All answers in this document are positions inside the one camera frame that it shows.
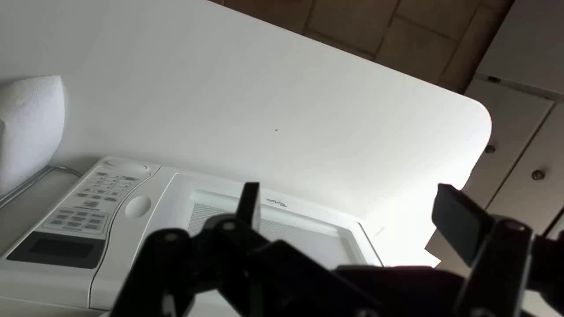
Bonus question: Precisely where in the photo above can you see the white microwave oven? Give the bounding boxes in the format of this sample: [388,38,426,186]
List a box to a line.
[0,154,386,317]

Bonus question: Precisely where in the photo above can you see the white cabinet drawer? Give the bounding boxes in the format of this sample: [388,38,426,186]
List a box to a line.
[485,103,564,235]
[463,77,557,209]

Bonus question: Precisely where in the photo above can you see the white box under bowl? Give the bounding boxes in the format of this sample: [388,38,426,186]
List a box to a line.
[0,73,67,199]

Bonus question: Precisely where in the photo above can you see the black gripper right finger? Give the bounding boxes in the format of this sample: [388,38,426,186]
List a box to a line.
[430,181,564,317]

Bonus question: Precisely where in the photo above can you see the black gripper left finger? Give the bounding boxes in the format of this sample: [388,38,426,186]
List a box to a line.
[107,181,377,317]

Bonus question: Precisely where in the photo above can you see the white kitchen cabinet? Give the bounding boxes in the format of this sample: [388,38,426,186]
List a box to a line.
[463,0,564,243]

